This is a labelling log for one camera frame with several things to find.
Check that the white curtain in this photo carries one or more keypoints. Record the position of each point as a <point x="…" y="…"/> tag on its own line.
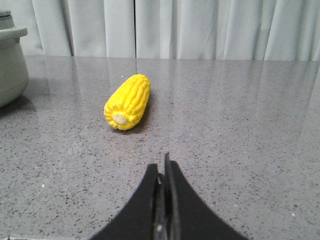
<point x="281" y="30"/>

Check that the pale green electric pot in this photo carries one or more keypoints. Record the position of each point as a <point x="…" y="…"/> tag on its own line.
<point x="14" y="75"/>

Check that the yellow corn cob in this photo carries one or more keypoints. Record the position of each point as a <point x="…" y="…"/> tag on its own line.
<point x="126" y="106"/>

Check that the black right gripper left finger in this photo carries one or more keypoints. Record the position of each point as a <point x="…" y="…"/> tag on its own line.
<point x="143" y="217"/>

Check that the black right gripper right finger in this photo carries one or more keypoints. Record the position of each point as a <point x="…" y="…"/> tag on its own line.
<point x="189" y="218"/>

